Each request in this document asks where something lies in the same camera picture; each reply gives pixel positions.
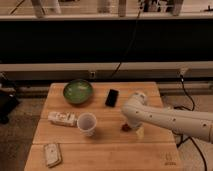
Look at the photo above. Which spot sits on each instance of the wall power outlet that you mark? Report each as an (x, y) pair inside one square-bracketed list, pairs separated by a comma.
[(92, 74)]

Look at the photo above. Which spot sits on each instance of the white rectangular packet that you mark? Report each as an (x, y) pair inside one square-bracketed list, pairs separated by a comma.
[(62, 118)]

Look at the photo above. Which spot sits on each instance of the black rectangular block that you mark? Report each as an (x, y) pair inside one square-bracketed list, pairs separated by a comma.
[(112, 98)]

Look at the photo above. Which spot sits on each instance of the translucent plastic cup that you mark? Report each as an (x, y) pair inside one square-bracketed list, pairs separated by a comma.
[(86, 123)]

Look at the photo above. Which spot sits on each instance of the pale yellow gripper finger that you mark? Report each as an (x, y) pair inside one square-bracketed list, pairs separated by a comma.
[(140, 132)]

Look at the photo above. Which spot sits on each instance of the small white sponge pad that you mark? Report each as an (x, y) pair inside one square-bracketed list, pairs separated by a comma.
[(52, 154)]

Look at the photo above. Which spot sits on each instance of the green bowl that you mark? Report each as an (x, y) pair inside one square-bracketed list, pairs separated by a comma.
[(77, 91)]

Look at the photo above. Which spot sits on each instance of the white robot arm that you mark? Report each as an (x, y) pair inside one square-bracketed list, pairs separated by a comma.
[(192, 123)]

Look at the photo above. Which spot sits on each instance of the dark object at left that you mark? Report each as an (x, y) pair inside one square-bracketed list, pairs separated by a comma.
[(8, 101)]

